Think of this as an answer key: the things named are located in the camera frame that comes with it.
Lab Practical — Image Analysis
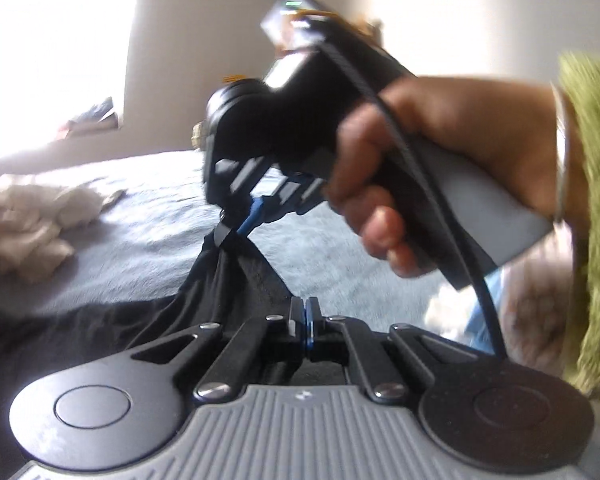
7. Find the open cardboard shoe box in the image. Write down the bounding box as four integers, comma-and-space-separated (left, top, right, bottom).
59, 96, 119, 137

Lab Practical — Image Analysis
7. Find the folded blue garment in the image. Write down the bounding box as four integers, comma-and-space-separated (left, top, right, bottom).
466, 264, 507, 347

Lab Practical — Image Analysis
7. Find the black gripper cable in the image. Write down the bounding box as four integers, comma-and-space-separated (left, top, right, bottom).
319, 41, 507, 357

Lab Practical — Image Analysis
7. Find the black printed t-shirt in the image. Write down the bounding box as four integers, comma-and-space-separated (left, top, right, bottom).
0, 232, 312, 467

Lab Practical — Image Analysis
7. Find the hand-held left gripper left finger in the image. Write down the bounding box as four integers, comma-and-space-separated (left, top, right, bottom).
130, 296, 308, 404

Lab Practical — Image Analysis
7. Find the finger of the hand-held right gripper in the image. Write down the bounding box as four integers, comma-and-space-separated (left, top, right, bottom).
213, 159, 282, 249
236, 171, 327, 238

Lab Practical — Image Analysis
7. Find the beige crumpled garment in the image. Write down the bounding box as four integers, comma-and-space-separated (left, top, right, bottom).
0, 174, 107, 324

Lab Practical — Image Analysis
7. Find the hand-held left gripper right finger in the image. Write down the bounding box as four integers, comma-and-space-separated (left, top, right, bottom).
305, 298, 482, 404

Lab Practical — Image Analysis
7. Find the silver bangle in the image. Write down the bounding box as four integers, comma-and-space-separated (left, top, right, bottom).
549, 81, 574, 227

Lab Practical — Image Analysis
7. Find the cream bed post finial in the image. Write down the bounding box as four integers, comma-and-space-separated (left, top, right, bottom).
189, 119, 207, 152

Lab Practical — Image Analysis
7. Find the person's right hand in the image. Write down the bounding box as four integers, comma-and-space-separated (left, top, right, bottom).
326, 75, 564, 279

